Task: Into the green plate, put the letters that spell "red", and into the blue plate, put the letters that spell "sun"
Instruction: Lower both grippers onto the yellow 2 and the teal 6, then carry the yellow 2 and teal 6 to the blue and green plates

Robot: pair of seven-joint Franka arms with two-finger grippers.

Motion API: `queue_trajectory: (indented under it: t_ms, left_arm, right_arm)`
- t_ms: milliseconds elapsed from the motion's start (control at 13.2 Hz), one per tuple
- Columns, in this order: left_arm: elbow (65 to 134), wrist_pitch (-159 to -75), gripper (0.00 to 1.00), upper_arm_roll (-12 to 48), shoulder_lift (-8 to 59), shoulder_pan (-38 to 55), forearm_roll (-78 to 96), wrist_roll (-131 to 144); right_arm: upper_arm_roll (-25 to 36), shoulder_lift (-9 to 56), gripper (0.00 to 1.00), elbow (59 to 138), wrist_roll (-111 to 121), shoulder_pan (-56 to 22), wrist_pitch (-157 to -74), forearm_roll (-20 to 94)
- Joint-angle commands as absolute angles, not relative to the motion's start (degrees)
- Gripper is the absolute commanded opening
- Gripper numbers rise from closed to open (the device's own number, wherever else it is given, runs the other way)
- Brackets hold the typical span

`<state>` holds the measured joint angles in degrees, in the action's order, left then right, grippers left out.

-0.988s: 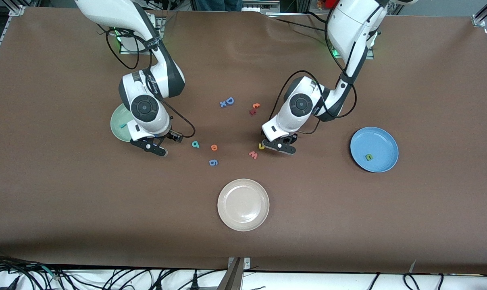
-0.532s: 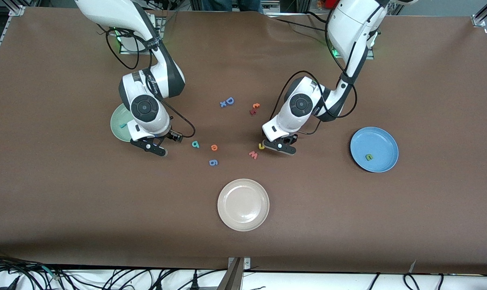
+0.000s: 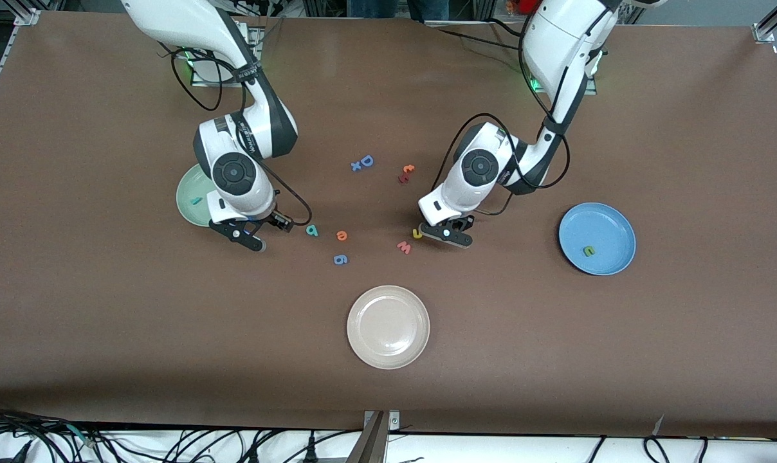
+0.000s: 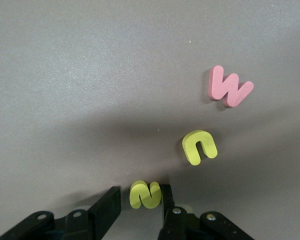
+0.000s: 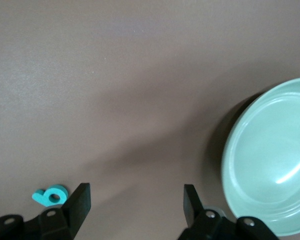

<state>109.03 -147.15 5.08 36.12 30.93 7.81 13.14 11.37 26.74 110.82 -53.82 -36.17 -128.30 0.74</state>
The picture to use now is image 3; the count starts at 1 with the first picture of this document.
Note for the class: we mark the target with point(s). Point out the pale tape scrap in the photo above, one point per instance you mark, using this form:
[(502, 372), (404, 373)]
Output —
[(658, 426)]

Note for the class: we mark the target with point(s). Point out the blue foam digit 6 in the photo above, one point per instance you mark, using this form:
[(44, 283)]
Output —
[(337, 259)]

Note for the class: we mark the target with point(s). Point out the blue foam letter D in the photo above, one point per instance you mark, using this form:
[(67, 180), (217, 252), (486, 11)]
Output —
[(371, 161)]

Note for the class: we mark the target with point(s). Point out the pale green plate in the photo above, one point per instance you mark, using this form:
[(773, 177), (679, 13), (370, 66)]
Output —
[(186, 186)]

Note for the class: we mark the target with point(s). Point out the red box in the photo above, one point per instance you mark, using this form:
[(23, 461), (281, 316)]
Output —
[(527, 5)]

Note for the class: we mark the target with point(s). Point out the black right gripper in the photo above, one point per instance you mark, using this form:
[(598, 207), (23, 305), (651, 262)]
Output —
[(272, 218)]

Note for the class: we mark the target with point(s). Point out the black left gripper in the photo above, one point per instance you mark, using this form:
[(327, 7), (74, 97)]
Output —
[(467, 220)]

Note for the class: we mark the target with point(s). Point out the pink foam letter w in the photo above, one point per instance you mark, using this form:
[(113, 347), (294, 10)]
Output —
[(404, 247)]

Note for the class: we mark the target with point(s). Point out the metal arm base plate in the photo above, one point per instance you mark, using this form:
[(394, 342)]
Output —
[(208, 82), (591, 87)]

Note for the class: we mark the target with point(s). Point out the teal foam letter a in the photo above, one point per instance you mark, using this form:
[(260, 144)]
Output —
[(315, 233)]

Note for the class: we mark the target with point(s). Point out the blue plate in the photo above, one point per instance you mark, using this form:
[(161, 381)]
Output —
[(610, 225)]

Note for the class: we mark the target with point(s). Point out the beige plate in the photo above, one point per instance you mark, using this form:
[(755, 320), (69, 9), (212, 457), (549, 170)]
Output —
[(388, 327)]

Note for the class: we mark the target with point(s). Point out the aluminium corner bracket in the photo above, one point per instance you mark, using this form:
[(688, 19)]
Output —
[(25, 13), (763, 32)]

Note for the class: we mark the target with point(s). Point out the aluminium post with bracket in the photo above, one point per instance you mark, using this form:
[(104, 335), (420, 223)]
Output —
[(372, 444)]

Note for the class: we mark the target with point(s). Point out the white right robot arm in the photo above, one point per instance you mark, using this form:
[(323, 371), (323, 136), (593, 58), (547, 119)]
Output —
[(247, 128)]

